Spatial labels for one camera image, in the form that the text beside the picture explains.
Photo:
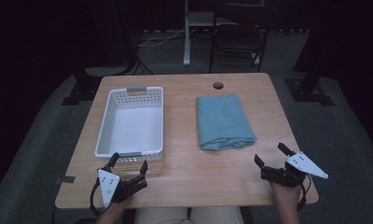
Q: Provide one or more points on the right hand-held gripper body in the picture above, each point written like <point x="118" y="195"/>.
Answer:
<point x="304" y="165"/>

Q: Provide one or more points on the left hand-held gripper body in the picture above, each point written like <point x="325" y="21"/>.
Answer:
<point x="109" y="185"/>

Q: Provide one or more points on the white perforated plastic basket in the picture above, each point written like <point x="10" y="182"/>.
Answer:
<point x="135" y="127"/>

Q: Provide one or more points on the light blue cloth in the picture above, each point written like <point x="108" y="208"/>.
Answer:
<point x="223" y="123"/>

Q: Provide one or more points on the person's left hand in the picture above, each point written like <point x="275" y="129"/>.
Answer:
<point x="121" y="205"/>

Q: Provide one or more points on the person's right hand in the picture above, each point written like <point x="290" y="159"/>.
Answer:
<point x="285" y="193"/>

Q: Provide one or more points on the grey tape strip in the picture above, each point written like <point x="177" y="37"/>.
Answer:
<point x="66" y="179"/>

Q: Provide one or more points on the black stand base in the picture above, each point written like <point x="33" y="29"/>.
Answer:
<point x="82" y="88"/>
<point x="309" y="91"/>

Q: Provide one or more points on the black chair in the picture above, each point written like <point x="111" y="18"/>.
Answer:
<point x="237" y="39"/>

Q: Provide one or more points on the desk with white leg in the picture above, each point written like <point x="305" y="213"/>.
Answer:
<point x="187" y="46"/>

